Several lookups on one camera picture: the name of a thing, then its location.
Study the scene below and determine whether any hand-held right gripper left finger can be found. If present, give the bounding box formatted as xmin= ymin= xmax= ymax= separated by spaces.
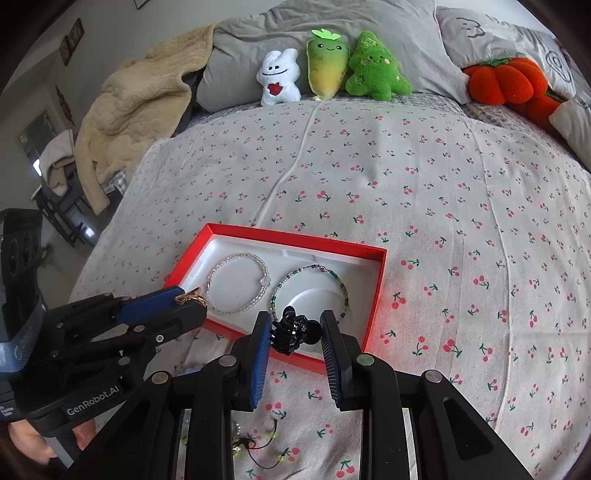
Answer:
xmin=60 ymin=311 xmax=273 ymax=480

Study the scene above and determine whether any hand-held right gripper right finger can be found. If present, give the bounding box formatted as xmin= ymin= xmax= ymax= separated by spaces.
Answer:
xmin=320 ymin=310 xmax=536 ymax=480

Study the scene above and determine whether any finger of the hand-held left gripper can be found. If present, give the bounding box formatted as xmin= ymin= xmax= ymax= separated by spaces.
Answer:
xmin=51 ymin=302 xmax=208 ymax=370
xmin=46 ymin=285 xmax=188 ymax=333

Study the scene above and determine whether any gold ring ornament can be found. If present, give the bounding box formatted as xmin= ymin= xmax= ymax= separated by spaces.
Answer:
xmin=174 ymin=286 xmax=209 ymax=309

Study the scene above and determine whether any black hair claw clip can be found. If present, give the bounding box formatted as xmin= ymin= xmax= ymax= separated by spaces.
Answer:
xmin=270 ymin=305 xmax=324 ymax=356

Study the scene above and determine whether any green bead cord bracelet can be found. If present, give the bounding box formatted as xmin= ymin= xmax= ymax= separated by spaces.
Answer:
xmin=231 ymin=418 xmax=296 ymax=467

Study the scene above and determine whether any red cardboard box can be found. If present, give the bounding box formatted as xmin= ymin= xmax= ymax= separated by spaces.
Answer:
xmin=163 ymin=223 xmax=389 ymax=376

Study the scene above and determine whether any person's left hand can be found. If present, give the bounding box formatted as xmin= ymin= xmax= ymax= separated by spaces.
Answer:
xmin=7 ymin=415 xmax=98 ymax=464

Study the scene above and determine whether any dark chair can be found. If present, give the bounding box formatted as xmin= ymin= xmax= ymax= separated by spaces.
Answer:
xmin=33 ymin=178 xmax=93 ymax=246

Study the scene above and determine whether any plaid cloth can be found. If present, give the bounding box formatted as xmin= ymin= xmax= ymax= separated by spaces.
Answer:
xmin=102 ymin=168 xmax=131 ymax=195

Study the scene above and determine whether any cloth draped on chair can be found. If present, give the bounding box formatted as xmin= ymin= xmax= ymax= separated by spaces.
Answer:
xmin=45 ymin=130 xmax=77 ymax=195

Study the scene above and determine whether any cherry print bedsheet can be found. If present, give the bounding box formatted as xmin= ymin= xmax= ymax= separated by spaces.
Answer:
xmin=69 ymin=99 xmax=591 ymax=480

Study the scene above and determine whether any beige quilted blanket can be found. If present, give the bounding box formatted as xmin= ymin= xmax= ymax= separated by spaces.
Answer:
xmin=74 ymin=23 xmax=218 ymax=210

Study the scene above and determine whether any white plush toy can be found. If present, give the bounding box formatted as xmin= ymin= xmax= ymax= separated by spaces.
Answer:
xmin=256 ymin=48 xmax=303 ymax=108

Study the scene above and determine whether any green tree plush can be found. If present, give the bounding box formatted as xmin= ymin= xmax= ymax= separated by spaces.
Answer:
xmin=346 ymin=30 xmax=413 ymax=101

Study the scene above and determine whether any yellow green radish plush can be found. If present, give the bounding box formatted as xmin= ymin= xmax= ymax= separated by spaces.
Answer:
xmin=305 ymin=28 xmax=352 ymax=102

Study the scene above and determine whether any plain grey pillow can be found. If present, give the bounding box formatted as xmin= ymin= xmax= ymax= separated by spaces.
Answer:
xmin=196 ymin=0 xmax=472 ymax=114

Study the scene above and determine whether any orange pumpkin plush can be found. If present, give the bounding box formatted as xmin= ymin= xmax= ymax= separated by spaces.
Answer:
xmin=463 ymin=56 xmax=549 ymax=108
xmin=510 ymin=92 xmax=566 ymax=132

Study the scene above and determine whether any cream cushion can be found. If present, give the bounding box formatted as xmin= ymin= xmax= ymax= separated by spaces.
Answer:
xmin=549 ymin=99 xmax=591 ymax=158

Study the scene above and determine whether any grey pillow with line drawings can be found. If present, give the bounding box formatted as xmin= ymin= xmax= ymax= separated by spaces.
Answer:
xmin=436 ymin=7 xmax=583 ymax=100

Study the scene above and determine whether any dark green bead bracelet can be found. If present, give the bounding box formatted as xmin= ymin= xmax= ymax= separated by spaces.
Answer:
xmin=270 ymin=264 xmax=350 ymax=324

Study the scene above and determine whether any clear bead bracelet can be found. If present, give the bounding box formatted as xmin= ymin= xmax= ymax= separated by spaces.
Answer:
xmin=205 ymin=253 xmax=271 ymax=315

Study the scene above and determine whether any wall picture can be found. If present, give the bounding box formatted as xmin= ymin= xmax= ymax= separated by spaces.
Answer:
xmin=58 ymin=18 xmax=84 ymax=64

